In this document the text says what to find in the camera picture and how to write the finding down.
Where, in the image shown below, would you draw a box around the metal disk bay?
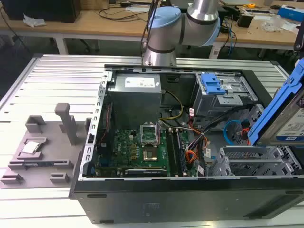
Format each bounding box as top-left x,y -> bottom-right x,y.
206,144 -> 304,178

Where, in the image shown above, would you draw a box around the grey power supply unit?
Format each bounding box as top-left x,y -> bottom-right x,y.
107,73 -> 162,131

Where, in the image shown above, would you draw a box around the silver CPU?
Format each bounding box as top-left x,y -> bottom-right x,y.
21,141 -> 41,155

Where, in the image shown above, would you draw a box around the blue hanging cable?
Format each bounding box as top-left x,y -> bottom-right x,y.
223,18 -> 238,57

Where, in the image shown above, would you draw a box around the orange wire bundle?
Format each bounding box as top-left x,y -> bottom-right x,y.
186,149 -> 203,167

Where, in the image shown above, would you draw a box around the blue plastic cage latch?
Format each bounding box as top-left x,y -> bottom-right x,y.
200,74 -> 226,95

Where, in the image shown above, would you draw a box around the thin red wire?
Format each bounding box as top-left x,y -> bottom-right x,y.
99,102 -> 113,146

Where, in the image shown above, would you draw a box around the red yellow black disk wire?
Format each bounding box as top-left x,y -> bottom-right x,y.
238,120 -> 251,146

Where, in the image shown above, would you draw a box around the hard disk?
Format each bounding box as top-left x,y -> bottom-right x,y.
247,58 -> 304,147

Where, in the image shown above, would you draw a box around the blue cardboard box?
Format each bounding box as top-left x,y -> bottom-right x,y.
277,4 -> 304,22

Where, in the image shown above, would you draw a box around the green motherboard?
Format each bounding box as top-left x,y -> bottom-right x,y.
95,128 -> 199,178

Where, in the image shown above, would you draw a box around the black wire bundle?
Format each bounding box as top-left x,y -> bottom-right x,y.
189,104 -> 252,157

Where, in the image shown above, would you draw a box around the metal drive cage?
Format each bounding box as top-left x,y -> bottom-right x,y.
191,72 -> 258,125

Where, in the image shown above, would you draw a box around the clear plastic bag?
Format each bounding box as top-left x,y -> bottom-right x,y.
261,19 -> 283,33
22,13 -> 46,27

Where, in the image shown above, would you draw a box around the black RAM slot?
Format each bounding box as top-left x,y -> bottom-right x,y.
166,129 -> 174,178
172,129 -> 187,178

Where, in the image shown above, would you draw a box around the wooden desk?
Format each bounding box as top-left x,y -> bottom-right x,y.
0,0 -> 304,59

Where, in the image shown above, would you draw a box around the black graphics card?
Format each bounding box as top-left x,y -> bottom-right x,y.
124,167 -> 169,178

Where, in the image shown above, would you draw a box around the grey parts rack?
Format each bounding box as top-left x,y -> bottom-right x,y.
0,102 -> 93,190

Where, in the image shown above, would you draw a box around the CPU socket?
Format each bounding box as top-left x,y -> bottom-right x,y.
142,146 -> 159,164

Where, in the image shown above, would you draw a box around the yellow and black wires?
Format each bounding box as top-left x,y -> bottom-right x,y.
158,91 -> 185,122

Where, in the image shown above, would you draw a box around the black box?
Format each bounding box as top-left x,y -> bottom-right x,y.
1,0 -> 81,23

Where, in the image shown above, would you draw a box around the blue disk wire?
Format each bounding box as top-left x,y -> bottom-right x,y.
224,119 -> 250,149

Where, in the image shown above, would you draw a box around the metal socket cover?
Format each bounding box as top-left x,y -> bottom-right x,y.
140,122 -> 159,143

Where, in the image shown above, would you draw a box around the black PC case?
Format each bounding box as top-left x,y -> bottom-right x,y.
68,63 -> 304,225

